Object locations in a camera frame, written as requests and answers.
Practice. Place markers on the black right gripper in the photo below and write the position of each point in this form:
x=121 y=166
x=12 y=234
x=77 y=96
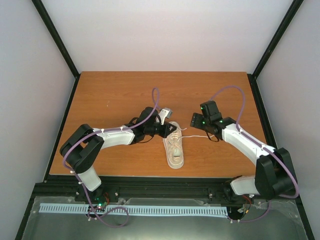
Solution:
x=196 y=121

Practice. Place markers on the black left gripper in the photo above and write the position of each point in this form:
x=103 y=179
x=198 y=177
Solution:
x=166 y=132

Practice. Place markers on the white shoelace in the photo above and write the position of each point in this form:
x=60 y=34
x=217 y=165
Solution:
x=192 y=136

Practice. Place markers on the white canvas sneaker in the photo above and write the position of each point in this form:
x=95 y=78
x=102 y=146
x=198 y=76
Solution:
x=174 y=148

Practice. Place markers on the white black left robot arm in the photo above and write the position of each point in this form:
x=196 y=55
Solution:
x=80 y=151

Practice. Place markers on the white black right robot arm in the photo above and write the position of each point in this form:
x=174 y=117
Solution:
x=274 y=173

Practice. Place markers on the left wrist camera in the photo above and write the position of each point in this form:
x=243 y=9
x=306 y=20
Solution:
x=165 y=113

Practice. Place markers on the black frame rail right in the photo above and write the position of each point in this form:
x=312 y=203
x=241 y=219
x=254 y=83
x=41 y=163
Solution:
x=281 y=29

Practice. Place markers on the black frame rail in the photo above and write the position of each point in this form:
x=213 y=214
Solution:
x=281 y=29
x=50 y=26

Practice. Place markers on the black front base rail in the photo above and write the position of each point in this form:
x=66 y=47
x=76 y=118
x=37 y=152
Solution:
x=113 y=189

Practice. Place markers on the light blue cable duct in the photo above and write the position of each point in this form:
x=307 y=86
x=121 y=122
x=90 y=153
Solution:
x=141 y=210

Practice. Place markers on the black frame rail left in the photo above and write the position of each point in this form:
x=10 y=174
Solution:
x=50 y=26

